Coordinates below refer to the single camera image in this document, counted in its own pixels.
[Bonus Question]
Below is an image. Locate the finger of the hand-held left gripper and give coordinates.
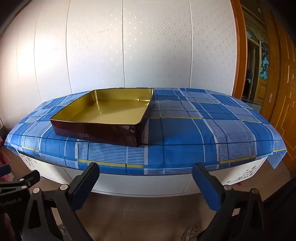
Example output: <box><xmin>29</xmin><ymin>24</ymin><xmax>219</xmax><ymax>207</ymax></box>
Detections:
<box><xmin>0</xmin><ymin>170</ymin><xmax>41</xmax><ymax>193</ymax></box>
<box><xmin>0</xmin><ymin>164</ymin><xmax>12</xmax><ymax>178</ymax></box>

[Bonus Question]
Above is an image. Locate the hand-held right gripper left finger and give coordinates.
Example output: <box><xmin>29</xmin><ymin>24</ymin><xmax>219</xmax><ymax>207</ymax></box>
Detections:
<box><xmin>23</xmin><ymin>162</ymin><xmax>100</xmax><ymax>241</ymax></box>

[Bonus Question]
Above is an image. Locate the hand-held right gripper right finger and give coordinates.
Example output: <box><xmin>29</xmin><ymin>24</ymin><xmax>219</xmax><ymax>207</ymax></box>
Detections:
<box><xmin>192</xmin><ymin>163</ymin><xmax>272</xmax><ymax>241</ymax></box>

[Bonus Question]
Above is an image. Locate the gold metal tin box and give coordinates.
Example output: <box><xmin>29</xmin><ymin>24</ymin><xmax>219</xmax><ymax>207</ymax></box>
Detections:
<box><xmin>50</xmin><ymin>88</ymin><xmax>154</xmax><ymax>147</ymax></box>

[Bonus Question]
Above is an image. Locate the red ruffled blanket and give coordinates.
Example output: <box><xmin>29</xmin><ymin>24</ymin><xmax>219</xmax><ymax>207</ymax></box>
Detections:
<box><xmin>0</xmin><ymin>149</ymin><xmax>10</xmax><ymax>182</ymax></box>

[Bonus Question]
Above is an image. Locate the white cabinet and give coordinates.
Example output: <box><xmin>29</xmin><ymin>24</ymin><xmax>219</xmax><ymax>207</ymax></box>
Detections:
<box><xmin>17</xmin><ymin>151</ymin><xmax>266</xmax><ymax>197</ymax></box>

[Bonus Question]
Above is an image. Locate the grey patterned shoe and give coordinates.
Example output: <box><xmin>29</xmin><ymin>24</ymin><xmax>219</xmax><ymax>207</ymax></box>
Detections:
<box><xmin>181</xmin><ymin>224</ymin><xmax>205</xmax><ymax>241</ymax></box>

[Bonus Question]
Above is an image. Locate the blue plaid cloth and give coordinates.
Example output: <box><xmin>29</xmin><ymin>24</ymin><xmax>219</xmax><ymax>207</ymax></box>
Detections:
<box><xmin>4</xmin><ymin>88</ymin><xmax>287</xmax><ymax>175</ymax></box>

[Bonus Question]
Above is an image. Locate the carved wooden door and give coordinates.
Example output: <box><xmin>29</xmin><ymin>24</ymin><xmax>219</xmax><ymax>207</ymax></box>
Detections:
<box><xmin>261</xmin><ymin>7</ymin><xmax>296</xmax><ymax>172</ymax></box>

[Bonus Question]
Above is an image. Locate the door with floral glass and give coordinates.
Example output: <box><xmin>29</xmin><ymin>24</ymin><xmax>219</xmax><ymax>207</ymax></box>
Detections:
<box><xmin>245</xmin><ymin>14</ymin><xmax>271</xmax><ymax>103</ymax></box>

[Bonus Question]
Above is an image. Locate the wooden door frame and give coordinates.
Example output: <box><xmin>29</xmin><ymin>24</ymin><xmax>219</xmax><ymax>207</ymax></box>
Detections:
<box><xmin>230</xmin><ymin>0</ymin><xmax>249</xmax><ymax>100</ymax></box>

